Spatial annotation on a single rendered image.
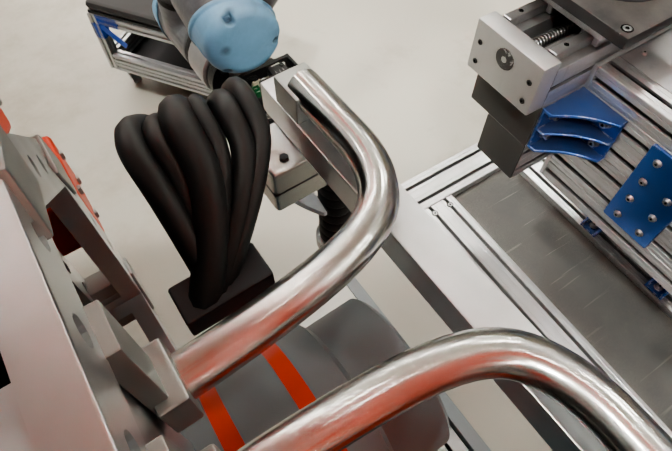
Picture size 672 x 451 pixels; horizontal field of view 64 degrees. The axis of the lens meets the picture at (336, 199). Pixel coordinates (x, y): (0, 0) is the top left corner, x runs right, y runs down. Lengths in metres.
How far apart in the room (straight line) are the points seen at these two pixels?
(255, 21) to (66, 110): 1.51
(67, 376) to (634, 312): 1.22
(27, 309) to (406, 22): 1.99
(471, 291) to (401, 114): 1.46
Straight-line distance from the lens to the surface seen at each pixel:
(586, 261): 1.32
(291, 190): 0.43
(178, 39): 0.67
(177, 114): 0.32
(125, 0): 1.72
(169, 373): 0.28
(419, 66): 1.93
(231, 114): 0.32
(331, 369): 0.37
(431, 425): 0.40
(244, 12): 0.49
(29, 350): 0.18
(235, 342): 0.28
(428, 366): 0.28
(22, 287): 0.19
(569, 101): 0.90
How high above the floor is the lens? 1.27
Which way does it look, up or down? 56 degrees down
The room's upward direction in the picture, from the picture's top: straight up
